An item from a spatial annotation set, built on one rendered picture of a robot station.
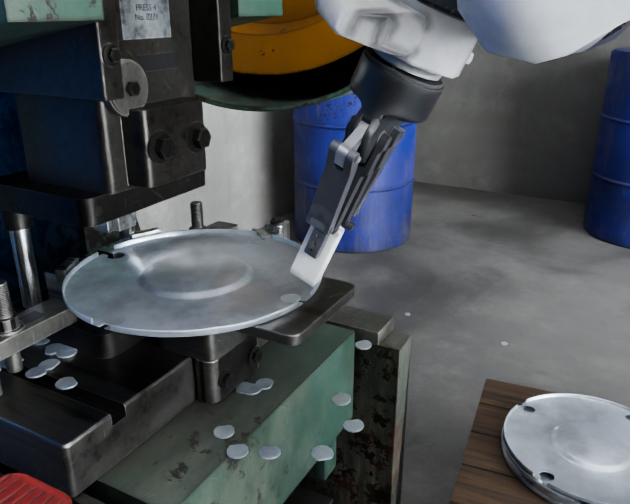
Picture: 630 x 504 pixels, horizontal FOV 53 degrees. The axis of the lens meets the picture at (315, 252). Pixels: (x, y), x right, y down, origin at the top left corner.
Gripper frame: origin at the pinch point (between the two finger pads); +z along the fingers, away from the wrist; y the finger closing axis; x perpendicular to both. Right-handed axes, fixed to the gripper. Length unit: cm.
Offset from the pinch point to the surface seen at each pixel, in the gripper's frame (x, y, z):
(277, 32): 29.6, 34.3, -7.6
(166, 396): 5.8, -8.5, 20.6
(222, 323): 3.3, -7.8, 8.1
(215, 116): 116, 177, 78
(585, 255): -50, 243, 69
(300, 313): -1.9, -2.2, 6.0
